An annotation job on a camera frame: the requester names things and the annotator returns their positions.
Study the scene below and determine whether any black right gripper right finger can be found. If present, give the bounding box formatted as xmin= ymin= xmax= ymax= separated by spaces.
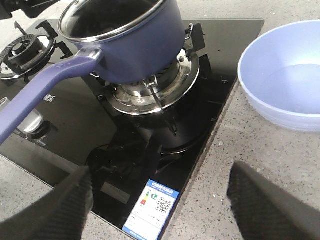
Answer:
xmin=227 ymin=161 xmax=320 ymax=240

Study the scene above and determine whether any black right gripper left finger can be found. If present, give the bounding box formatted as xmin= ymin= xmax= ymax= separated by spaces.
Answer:
xmin=0 ymin=166 xmax=94 ymax=240

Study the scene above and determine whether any blue plastic bowl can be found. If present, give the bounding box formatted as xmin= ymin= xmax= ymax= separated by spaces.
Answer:
xmin=237 ymin=20 xmax=320 ymax=133

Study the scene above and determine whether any black left pot support grate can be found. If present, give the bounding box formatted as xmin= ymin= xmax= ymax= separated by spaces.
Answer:
xmin=1 ymin=20 xmax=77 ymax=83

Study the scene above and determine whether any blue energy label sticker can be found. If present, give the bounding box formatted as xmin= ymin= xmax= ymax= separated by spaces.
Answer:
xmin=122 ymin=179 xmax=180 ymax=240

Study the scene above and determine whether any silver stove control knob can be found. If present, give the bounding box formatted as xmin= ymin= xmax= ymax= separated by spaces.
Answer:
xmin=13 ymin=109 xmax=51 ymax=140

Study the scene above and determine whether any black glass gas stove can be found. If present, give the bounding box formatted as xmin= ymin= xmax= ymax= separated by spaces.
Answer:
xmin=0 ymin=19 xmax=264 ymax=229

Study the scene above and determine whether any left gas burner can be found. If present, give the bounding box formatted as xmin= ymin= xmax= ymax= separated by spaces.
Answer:
xmin=0 ymin=34 xmax=56 ymax=80

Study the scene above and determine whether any right gas burner with ring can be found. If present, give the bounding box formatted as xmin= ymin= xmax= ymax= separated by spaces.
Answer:
xmin=106 ymin=48 xmax=200 ymax=116

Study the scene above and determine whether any blue saucepan with long handle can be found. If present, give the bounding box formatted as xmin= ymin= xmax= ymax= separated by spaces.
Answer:
xmin=0 ymin=0 xmax=186 ymax=142

